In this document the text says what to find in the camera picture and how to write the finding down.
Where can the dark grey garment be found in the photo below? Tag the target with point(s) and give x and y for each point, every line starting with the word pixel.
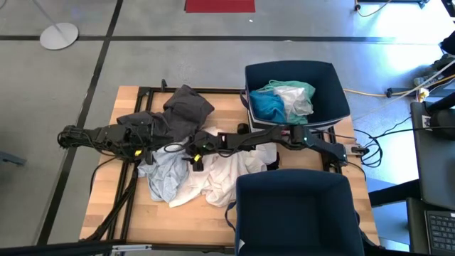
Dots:
pixel 188 110

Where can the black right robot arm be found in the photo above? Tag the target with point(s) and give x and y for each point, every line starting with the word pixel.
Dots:
pixel 256 138

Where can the person's shoe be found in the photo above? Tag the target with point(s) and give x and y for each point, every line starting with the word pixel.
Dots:
pixel 444 63

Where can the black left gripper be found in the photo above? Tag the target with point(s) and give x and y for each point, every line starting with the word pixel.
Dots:
pixel 140 137

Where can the black stand foot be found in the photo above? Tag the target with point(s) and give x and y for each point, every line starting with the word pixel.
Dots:
pixel 394 193

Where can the navy white striped fabric bin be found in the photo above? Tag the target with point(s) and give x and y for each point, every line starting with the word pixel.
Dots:
pixel 295 213
pixel 330 96

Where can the silver bracket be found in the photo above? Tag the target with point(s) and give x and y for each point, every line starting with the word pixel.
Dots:
pixel 131 248

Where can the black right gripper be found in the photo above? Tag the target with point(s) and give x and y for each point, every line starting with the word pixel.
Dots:
pixel 204 140

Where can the black rig crossbar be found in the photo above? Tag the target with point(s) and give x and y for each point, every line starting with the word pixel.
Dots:
pixel 53 249

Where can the black laptop keyboard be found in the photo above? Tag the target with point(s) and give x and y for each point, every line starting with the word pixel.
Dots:
pixel 442 231

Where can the black aluminium table frame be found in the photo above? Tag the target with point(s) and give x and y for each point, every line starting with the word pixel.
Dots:
pixel 227 91

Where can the teal cloth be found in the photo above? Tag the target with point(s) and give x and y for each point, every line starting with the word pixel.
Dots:
pixel 266 106

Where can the red floor mat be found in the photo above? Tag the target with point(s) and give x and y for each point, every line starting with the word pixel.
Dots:
pixel 220 5

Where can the white round stand base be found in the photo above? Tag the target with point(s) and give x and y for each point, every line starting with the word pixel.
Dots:
pixel 58 35

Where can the white mesh garment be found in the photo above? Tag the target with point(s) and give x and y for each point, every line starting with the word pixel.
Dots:
pixel 293 99

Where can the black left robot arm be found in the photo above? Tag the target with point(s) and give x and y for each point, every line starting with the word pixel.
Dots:
pixel 99 137

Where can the white yellow power plug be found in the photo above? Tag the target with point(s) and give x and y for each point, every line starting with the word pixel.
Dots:
pixel 423 94

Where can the green knit garment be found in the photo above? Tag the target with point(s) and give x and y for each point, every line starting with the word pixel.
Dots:
pixel 302 90

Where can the person's leg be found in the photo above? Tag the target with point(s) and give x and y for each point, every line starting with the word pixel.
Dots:
pixel 449 44

